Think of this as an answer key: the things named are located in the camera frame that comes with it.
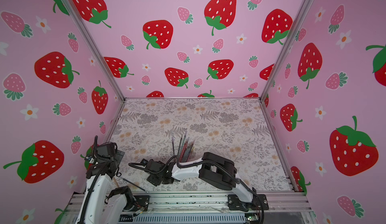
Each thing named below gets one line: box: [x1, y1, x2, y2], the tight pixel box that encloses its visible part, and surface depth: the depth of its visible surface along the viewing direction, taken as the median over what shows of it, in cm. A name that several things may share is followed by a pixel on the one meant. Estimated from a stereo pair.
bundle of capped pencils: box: [171, 131, 196, 163], surface depth 95 cm
